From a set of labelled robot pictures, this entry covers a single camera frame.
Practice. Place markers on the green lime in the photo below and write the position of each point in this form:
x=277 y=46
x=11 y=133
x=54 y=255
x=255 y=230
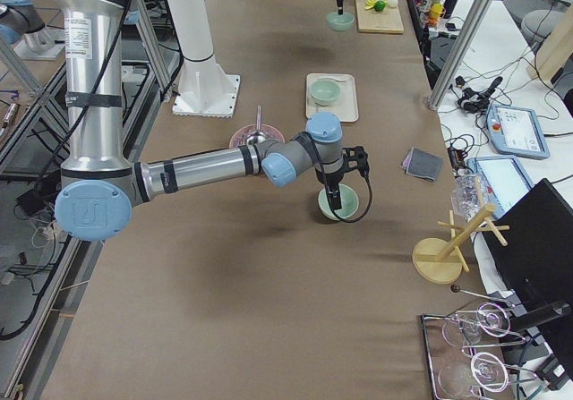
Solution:
x=379 y=6

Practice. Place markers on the wire glass rack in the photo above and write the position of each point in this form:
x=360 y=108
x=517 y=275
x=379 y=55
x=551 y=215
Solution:
x=439 y=353

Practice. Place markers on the wine glass upper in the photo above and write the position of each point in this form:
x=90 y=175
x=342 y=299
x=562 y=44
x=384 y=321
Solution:
x=473 y=328

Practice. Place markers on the beige serving tray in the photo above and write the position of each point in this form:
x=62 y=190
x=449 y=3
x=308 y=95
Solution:
x=345 y=107

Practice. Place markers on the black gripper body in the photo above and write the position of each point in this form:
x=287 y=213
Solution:
x=328 y=177

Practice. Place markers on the wooden mug tree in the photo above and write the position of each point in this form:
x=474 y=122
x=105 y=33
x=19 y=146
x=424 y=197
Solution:
x=442 y=262

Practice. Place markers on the aluminium frame post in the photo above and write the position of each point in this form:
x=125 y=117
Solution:
x=471 y=25

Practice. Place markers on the grey folded cloth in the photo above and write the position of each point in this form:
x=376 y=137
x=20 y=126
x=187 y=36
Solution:
x=421 y=164

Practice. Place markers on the wine glass lower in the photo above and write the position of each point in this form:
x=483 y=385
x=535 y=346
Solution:
x=483 y=375

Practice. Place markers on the teach pendant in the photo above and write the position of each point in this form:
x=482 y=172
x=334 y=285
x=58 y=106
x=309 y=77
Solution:
x=506 y=180
x=516 y=131

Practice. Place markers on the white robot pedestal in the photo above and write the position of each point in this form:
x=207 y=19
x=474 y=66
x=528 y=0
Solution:
x=204 y=88

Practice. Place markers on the black monitor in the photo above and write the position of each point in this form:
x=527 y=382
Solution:
x=537 y=265

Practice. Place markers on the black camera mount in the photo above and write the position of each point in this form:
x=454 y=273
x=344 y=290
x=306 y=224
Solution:
x=356 y=158

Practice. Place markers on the teach pendant near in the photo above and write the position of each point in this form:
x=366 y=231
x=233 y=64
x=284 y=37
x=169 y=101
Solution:
x=506 y=180

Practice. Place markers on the lemon slice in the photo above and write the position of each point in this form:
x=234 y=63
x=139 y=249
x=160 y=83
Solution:
x=369 y=4

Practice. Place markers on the wine glass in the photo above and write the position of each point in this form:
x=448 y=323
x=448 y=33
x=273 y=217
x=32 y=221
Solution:
x=483 y=375
x=473 y=328

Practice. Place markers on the teach pendant far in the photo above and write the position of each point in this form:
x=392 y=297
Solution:
x=516 y=131

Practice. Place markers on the pink bowl with ice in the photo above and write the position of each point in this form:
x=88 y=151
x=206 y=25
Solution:
x=239 y=137

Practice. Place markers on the bamboo cutting board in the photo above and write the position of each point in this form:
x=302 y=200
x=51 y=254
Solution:
x=387 y=21

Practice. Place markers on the green bowl on tray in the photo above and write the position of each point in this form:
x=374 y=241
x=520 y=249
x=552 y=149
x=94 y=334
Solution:
x=324 y=92

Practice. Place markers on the green bowl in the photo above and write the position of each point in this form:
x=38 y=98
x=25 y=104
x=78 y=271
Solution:
x=349 y=203
x=324 y=92
x=340 y=21

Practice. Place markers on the metal ice scoop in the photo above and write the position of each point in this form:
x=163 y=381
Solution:
x=257 y=135

